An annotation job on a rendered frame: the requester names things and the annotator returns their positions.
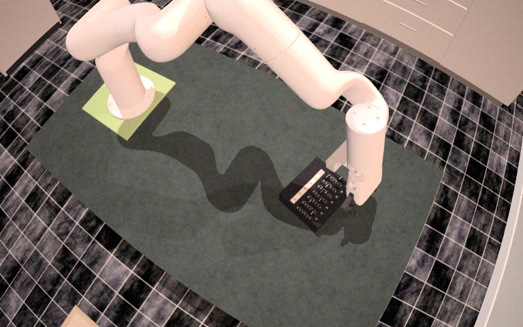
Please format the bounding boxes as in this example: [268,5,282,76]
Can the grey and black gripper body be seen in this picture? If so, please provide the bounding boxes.
[346,167,382,206]

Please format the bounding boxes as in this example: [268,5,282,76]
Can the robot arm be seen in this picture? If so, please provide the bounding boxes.
[66,0,389,178]

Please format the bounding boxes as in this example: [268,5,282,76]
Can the black lighting desk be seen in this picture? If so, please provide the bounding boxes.
[279,157,347,232]

